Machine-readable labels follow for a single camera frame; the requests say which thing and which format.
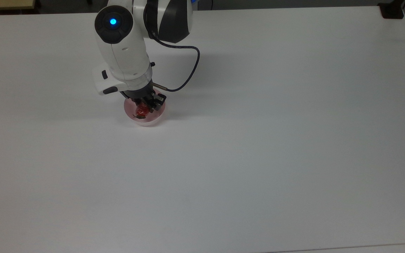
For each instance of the black table clamp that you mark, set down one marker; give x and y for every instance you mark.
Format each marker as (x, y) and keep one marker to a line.
(392, 11)

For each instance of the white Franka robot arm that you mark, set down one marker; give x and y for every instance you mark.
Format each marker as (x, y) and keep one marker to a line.
(123, 45)

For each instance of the white adjoining table edge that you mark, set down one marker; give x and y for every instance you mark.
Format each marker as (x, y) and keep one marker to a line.
(364, 248)

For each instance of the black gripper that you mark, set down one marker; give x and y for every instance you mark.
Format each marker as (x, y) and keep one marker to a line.
(138, 93)

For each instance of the red strawberry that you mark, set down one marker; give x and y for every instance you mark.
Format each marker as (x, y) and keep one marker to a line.
(141, 112)

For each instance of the light wooden furniture panel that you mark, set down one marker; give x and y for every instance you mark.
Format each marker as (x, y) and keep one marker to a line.
(5, 4)

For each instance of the pink plastic bowl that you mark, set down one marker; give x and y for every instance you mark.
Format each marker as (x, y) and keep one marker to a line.
(149, 120)

